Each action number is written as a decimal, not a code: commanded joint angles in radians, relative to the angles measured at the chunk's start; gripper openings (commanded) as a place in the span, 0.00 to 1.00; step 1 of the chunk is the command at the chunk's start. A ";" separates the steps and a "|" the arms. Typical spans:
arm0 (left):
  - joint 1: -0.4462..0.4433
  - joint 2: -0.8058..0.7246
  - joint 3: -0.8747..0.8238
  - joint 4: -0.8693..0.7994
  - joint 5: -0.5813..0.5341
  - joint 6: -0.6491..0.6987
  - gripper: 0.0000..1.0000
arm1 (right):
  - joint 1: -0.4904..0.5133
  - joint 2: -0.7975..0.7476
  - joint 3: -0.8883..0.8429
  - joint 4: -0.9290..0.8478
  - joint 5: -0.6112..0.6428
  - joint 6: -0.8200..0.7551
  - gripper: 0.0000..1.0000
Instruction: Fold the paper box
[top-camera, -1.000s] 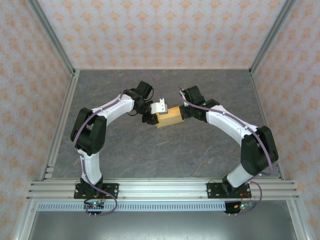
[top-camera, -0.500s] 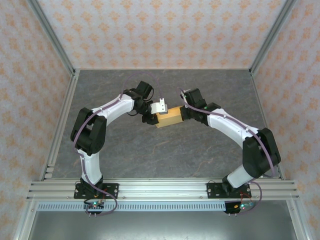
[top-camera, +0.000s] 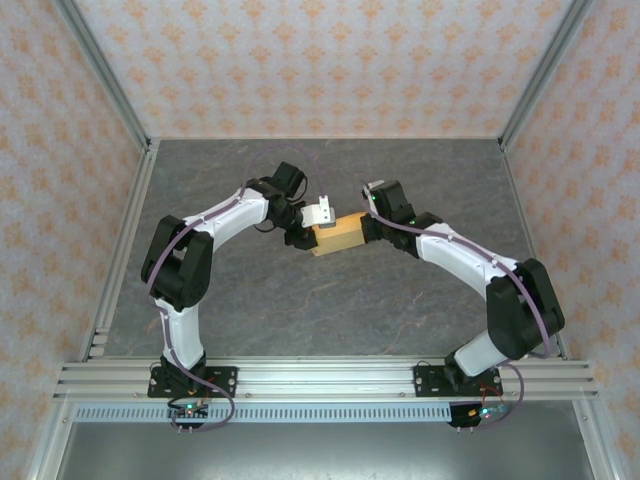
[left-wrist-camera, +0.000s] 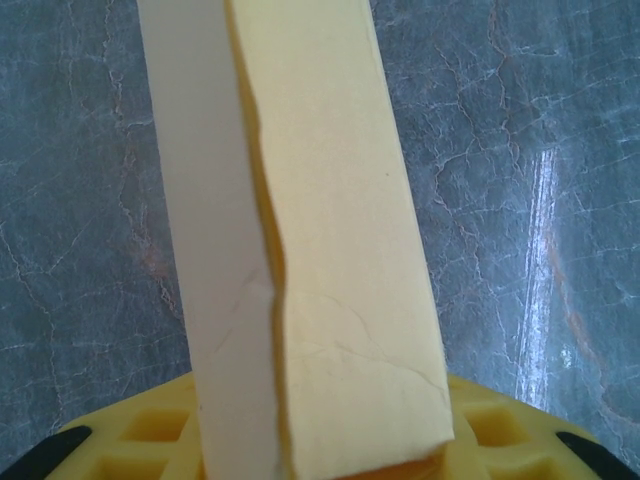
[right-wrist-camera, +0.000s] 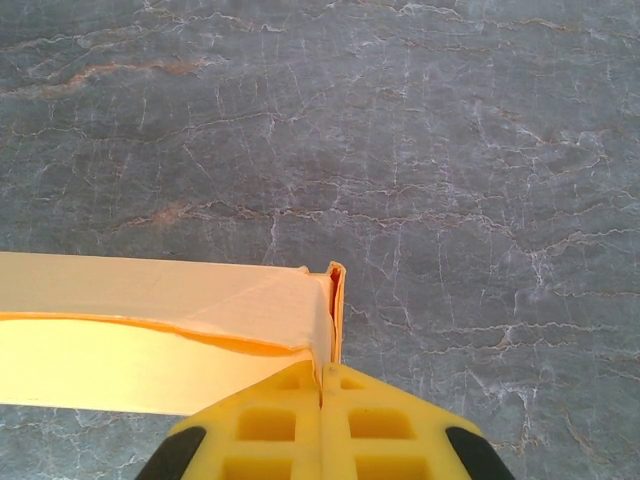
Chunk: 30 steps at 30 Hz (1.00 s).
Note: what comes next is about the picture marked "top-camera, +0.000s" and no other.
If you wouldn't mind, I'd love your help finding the orange paper box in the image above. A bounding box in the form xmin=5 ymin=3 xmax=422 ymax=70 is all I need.
xmin=310 ymin=211 xmax=371 ymax=258

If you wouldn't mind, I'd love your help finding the grey metal sheet panel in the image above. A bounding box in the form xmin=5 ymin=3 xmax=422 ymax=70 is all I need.
xmin=54 ymin=422 xmax=594 ymax=480

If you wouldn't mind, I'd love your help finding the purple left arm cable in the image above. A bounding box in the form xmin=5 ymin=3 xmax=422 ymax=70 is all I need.
xmin=144 ymin=143 xmax=326 ymax=434

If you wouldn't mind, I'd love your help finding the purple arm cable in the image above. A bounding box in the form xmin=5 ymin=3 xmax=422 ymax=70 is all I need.
xmin=144 ymin=143 xmax=326 ymax=434
xmin=360 ymin=180 xmax=554 ymax=430

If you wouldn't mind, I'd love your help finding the aluminium table side rail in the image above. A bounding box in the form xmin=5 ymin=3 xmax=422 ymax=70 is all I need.
xmin=79 ymin=139 xmax=161 ymax=361
xmin=501 ymin=141 xmax=571 ymax=360

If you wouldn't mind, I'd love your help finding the aluminium mounting rail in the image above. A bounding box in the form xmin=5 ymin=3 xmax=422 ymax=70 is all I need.
xmin=52 ymin=357 xmax=599 ymax=401

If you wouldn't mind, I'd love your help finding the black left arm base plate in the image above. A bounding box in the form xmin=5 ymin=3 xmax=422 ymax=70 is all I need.
xmin=147 ymin=366 xmax=239 ymax=399

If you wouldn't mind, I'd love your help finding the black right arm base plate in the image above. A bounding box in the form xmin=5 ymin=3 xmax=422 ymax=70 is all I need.
xmin=413 ymin=363 xmax=504 ymax=399

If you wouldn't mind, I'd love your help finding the aluminium frame post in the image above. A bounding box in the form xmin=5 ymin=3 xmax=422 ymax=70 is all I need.
xmin=52 ymin=0 xmax=153 ymax=153
xmin=498 ymin=0 xmax=597 ymax=151

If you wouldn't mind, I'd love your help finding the grey slotted cable duct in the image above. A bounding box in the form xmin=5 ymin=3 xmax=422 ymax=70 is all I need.
xmin=73 ymin=403 xmax=511 ymax=425

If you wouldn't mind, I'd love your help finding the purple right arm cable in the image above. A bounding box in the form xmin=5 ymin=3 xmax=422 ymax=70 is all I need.
xmin=360 ymin=180 xmax=554 ymax=430

